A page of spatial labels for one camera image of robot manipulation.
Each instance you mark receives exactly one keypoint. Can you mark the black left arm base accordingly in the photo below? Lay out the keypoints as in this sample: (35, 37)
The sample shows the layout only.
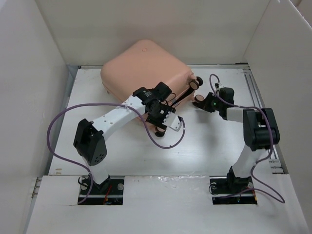
(112, 195)

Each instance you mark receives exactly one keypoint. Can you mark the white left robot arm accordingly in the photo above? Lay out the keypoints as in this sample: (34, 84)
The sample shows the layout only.
(147, 104)

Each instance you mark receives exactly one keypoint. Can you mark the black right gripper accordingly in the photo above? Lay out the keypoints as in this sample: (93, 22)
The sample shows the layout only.
(204, 103)

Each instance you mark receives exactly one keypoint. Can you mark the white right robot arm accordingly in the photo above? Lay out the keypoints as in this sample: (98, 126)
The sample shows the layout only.
(260, 133)

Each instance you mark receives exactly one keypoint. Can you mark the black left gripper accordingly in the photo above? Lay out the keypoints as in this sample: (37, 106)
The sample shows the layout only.
(159, 122)

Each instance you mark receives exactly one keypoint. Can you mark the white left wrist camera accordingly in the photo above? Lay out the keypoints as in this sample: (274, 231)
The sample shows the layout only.
(172, 121)

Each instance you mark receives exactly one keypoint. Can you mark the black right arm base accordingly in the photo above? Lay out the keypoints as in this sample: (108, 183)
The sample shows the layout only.
(226, 192)

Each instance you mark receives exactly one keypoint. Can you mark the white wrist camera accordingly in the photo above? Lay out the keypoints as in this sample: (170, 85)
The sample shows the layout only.
(218, 86)
(172, 121)

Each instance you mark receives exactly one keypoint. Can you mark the pink hard-shell suitcase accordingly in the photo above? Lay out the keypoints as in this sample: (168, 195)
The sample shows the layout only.
(146, 64)

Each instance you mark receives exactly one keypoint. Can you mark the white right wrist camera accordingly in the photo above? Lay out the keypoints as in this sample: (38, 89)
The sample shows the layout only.
(218, 86)

